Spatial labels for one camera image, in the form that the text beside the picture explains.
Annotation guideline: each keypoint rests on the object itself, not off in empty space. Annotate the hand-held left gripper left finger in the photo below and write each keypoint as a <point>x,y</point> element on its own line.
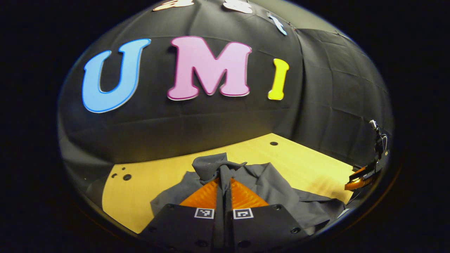
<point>186,228</point>

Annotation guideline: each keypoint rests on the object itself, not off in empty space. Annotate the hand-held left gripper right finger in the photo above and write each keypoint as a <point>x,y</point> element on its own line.
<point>267,228</point>

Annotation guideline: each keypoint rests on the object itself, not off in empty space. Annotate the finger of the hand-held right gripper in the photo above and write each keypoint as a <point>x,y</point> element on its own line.
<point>358,180</point>

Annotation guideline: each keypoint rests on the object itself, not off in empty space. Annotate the grey shirt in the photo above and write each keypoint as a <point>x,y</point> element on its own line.
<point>274,189</point>

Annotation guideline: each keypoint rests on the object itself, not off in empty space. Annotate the black backdrop cloth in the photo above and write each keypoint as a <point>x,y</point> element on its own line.
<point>211,119</point>

